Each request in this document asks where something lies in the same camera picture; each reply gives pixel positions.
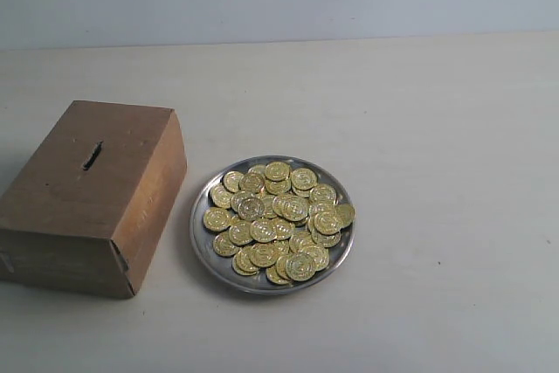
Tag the brown cardboard slotted box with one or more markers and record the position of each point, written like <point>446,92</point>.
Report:
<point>86,212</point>

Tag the gold coin top of pile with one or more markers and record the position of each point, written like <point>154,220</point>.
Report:
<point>277,171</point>

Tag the gold coin of pile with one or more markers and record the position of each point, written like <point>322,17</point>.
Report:
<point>277,171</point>
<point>300,267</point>

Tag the gold coin top right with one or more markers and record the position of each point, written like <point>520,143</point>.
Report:
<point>303,179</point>

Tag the gold coin upper left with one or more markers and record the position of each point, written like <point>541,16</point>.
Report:
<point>231,180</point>

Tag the gold coin upper right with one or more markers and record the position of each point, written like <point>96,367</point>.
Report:
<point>323,192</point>

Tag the gold coin centre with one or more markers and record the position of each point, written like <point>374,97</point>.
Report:
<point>262,230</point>

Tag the gold coin right middle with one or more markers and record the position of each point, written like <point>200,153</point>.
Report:
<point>327,222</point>

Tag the gold coin right edge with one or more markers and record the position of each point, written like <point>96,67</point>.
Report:
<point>346,213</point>

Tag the gold coin edge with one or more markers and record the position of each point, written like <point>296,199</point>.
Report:
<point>346,213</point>
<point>217,219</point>

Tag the gold coin left edge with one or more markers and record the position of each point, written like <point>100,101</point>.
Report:
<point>217,219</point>

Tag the gold coin lower left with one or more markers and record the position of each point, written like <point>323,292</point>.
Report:
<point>223,246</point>

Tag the gold coin front of pile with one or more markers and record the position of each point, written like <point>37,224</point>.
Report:
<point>300,267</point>

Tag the round silver metal plate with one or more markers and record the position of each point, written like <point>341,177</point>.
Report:
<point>221,268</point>

